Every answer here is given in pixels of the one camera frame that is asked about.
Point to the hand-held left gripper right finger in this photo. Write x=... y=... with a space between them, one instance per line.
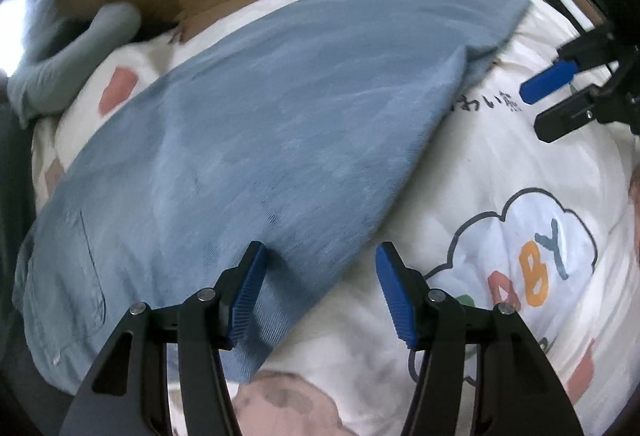
x=395 y=301

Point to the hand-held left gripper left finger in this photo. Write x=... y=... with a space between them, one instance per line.
x=247 y=296

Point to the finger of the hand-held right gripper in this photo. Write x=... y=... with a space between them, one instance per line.
x=565 y=116
x=547 y=81

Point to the blue denim pants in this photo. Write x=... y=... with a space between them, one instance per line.
x=275 y=91

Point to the cream bear printed blanket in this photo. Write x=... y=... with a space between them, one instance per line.
x=500 y=156

